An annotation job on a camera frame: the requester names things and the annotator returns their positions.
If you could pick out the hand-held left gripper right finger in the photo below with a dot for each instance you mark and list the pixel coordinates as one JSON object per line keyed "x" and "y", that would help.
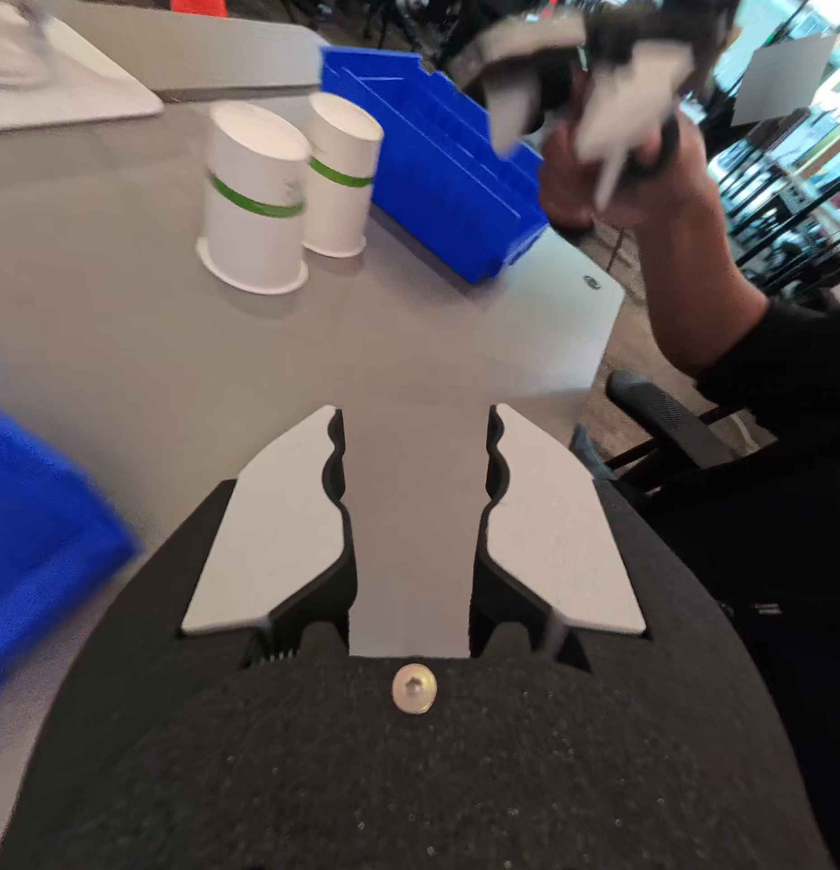
{"x": 563, "y": 544}

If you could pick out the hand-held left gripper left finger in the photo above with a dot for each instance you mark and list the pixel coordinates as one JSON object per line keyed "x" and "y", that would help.
{"x": 270, "y": 544}

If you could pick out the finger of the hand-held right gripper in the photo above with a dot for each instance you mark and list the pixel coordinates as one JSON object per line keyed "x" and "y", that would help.
{"x": 522, "y": 41}
{"x": 630, "y": 102}

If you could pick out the blue plastic bin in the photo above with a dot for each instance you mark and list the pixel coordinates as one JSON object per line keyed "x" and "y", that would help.
{"x": 39, "y": 530}
{"x": 440, "y": 177}

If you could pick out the white paper cup green band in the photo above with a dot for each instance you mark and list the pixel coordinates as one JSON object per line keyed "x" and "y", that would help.
{"x": 335, "y": 217}
{"x": 253, "y": 245}

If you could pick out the person's right forearm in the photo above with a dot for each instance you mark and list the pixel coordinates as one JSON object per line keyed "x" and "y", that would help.
{"x": 698, "y": 292}

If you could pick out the person's right hand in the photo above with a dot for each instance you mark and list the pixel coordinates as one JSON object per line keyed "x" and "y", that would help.
{"x": 597, "y": 197}

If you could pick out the black chair armrest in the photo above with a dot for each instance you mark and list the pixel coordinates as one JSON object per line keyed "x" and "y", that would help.
{"x": 664, "y": 414}

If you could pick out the round metal object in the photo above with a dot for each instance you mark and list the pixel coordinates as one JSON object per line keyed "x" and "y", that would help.
{"x": 591, "y": 283}

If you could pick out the orange traffic cone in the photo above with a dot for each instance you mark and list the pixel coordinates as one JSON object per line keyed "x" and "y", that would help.
{"x": 199, "y": 7}

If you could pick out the white adjustable stand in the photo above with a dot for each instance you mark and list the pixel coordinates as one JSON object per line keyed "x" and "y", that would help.
{"x": 53, "y": 88}

